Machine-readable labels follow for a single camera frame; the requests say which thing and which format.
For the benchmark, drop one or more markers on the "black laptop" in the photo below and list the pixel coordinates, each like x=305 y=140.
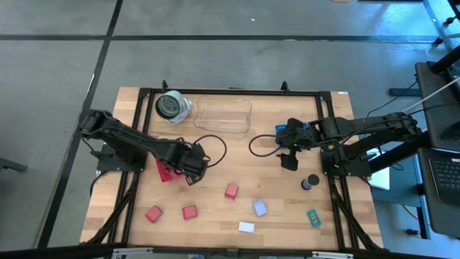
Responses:
x=447 y=176

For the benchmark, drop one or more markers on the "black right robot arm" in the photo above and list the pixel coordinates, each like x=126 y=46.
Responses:
x=377 y=124

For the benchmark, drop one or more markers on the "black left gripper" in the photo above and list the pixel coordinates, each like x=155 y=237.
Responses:
x=190 y=158

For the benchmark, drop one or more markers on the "black frame clamp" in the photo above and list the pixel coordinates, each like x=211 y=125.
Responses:
x=164 y=85
x=284 y=86

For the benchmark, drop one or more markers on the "white cylindrical device black top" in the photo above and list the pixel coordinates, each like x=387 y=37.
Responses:
x=169 y=105

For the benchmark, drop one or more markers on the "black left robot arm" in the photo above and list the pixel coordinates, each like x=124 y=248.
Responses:
x=136 y=142

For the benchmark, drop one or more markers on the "black side desk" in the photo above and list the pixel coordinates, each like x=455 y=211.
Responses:
x=436 y=108

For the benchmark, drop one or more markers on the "blue plastic mesh basket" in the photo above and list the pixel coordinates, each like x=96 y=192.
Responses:
x=279 y=128

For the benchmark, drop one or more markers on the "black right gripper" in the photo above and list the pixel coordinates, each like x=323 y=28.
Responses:
x=298 y=138

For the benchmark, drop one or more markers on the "clear plastic tray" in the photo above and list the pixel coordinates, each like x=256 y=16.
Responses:
x=223 y=115

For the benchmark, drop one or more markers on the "white flat floor box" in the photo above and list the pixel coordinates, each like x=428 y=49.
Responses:
x=380 y=178

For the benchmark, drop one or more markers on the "red plastic mesh basket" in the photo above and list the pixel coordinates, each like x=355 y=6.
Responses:
x=165 y=174

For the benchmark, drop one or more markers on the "blue-grey metal stand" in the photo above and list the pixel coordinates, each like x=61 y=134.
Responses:
x=399 y=201

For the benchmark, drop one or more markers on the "black-capped small bottle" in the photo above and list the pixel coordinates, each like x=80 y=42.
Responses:
x=312 y=180

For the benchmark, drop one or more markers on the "small teal packet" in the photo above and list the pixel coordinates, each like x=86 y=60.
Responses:
x=313 y=218

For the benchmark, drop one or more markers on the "pale blue wall charger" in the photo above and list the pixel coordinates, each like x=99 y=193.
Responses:
x=260 y=208

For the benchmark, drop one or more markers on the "red wall charger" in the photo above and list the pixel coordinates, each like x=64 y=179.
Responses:
x=189 y=212
x=231 y=190
x=154 y=214

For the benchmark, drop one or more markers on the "black aluminium table frame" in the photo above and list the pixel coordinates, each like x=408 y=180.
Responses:
x=233 y=91

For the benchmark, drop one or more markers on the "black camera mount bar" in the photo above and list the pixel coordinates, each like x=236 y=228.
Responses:
x=54 y=252

